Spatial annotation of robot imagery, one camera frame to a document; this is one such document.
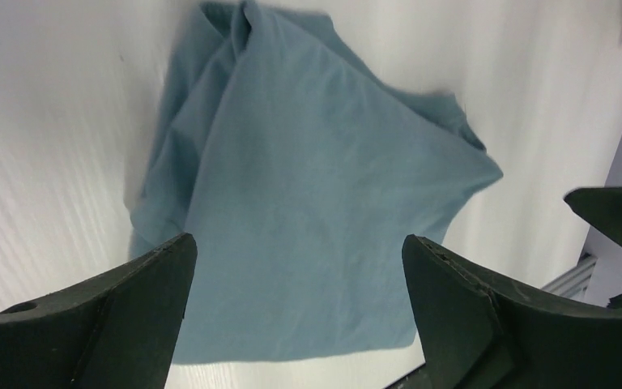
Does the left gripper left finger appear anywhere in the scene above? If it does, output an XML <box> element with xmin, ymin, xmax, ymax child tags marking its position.
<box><xmin>0</xmin><ymin>233</ymin><xmax>198</xmax><ymax>388</ymax></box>

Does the aluminium frame rail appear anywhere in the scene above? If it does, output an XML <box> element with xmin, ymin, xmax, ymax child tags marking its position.
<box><xmin>542</xmin><ymin>253</ymin><xmax>598</xmax><ymax>301</ymax></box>

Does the blue-grey t-shirt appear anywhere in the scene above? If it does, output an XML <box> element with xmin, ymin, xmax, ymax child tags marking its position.
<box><xmin>130</xmin><ymin>1</ymin><xmax>502</xmax><ymax>365</ymax></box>

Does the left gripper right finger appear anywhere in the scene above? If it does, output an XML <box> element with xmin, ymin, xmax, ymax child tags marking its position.
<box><xmin>402</xmin><ymin>235</ymin><xmax>622</xmax><ymax>388</ymax></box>

